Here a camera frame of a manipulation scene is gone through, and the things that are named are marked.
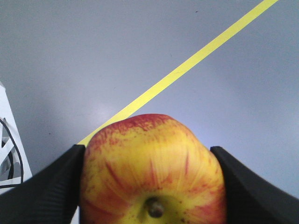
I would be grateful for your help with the red yellow apple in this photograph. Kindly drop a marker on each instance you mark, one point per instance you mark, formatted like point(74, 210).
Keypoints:
point(150, 169)

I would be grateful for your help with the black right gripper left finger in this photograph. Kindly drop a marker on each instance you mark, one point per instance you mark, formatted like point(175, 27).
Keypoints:
point(49, 197)

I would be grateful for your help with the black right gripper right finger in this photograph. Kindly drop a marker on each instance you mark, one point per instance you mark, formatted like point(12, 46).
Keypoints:
point(250, 198)

